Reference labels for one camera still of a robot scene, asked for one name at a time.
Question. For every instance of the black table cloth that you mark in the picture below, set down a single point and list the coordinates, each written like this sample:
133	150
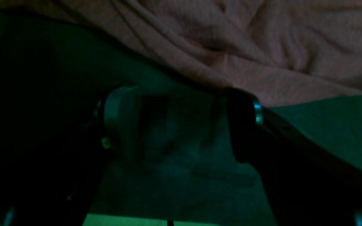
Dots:
53	74

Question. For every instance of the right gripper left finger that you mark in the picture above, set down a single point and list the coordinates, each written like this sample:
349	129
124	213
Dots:
55	184

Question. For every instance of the red long-sleeve T-shirt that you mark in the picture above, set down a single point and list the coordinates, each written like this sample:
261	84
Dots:
286	52

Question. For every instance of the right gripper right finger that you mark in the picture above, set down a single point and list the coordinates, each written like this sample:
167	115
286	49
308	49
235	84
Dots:
305	185

